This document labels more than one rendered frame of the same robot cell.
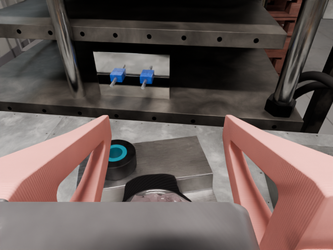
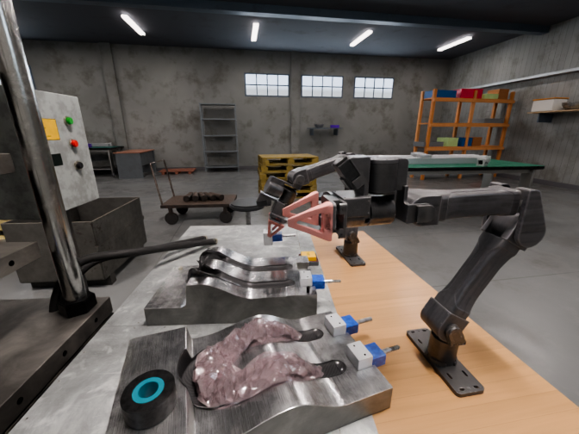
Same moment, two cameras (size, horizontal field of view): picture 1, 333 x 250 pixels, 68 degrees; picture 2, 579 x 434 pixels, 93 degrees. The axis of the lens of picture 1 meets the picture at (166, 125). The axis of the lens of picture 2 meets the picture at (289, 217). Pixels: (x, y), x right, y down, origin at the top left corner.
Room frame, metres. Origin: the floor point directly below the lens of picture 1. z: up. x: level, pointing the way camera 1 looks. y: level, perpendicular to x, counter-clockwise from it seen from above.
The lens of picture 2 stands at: (0.18, 0.47, 1.35)
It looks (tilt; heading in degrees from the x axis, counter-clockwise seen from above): 18 degrees down; 260
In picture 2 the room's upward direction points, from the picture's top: straight up
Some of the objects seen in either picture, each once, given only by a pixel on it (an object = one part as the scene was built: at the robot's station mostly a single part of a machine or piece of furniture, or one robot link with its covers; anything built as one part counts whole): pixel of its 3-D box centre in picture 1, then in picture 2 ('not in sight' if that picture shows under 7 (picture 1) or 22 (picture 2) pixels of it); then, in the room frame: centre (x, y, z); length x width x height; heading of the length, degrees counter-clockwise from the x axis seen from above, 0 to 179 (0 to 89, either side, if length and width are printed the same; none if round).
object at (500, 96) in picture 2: not in sight; (460, 134); (-6.08, -6.81, 1.23); 2.71 x 0.72 x 2.45; 0
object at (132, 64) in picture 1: (145, 51); not in sight; (1.07, 0.09, 0.87); 0.50 x 0.27 x 0.17; 173
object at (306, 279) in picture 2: not in sight; (320, 282); (-0.05, -0.26, 0.89); 0.13 x 0.05 x 0.05; 173
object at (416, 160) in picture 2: not in sight; (433, 185); (-2.88, -3.46, 0.50); 2.75 x 1.07 x 0.99; 175
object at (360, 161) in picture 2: not in sight; (347, 184); (-0.01, 0.00, 1.25); 0.07 x 0.06 x 0.11; 90
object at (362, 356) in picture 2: not in sight; (376, 354); (-0.11, 0.01, 0.86); 0.13 x 0.05 x 0.05; 10
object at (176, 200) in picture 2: not in sight; (197, 190); (0.88, -3.90, 0.46); 1.15 x 0.70 x 0.91; 178
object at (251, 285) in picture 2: not in sight; (240, 268); (0.20, -0.34, 0.92); 0.35 x 0.16 x 0.09; 173
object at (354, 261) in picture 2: not in sight; (350, 248); (-0.29, -0.60, 0.84); 0.20 x 0.07 x 0.08; 90
